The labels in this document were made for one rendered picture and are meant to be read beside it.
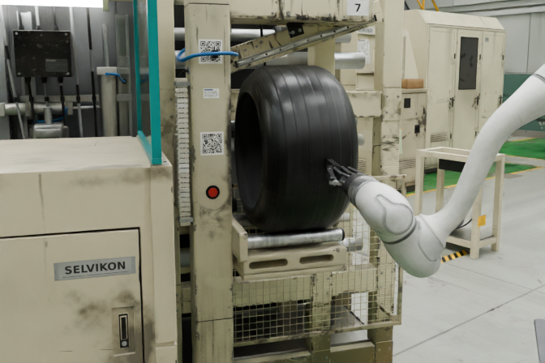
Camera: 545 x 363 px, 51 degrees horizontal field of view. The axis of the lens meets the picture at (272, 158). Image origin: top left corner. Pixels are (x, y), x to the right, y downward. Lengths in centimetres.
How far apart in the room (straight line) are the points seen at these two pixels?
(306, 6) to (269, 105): 57
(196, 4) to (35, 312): 104
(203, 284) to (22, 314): 86
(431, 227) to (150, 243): 69
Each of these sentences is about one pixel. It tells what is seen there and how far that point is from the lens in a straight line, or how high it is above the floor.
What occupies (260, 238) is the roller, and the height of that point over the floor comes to 91.
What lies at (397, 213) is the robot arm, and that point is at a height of 113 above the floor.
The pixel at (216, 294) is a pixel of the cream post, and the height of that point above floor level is 71.
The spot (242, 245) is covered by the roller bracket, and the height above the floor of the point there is 91.
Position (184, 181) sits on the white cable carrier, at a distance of 184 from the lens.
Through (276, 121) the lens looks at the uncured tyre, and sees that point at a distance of 171.
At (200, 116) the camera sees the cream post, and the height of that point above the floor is 131.
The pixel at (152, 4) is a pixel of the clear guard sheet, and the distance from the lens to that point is 111.
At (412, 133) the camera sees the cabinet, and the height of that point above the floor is 72.
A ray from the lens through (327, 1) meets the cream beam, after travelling 221.
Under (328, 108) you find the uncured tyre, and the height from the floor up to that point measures 134.
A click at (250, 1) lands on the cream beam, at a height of 170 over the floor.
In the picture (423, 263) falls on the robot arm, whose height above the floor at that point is 98.
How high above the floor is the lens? 145
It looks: 9 degrees down
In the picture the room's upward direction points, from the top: straight up
